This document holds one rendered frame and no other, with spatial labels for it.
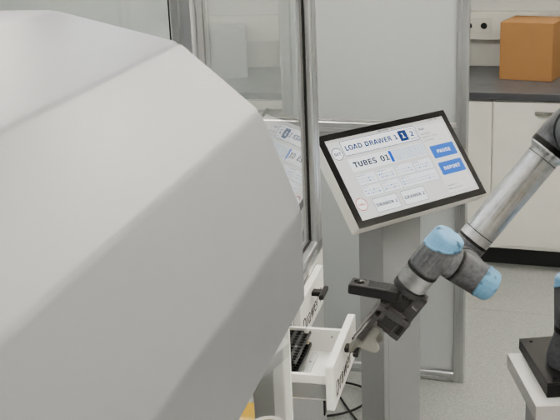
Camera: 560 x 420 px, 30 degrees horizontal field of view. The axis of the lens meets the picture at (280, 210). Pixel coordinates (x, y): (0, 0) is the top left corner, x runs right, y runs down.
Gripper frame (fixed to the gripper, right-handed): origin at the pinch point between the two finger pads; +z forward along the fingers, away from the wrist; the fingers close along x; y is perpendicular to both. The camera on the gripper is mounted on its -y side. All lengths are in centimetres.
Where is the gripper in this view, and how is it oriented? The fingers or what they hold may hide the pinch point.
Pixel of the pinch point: (352, 342)
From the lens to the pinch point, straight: 241.9
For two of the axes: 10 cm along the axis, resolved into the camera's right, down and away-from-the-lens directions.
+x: 2.3, -3.1, 9.2
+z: -5.3, 7.5, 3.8
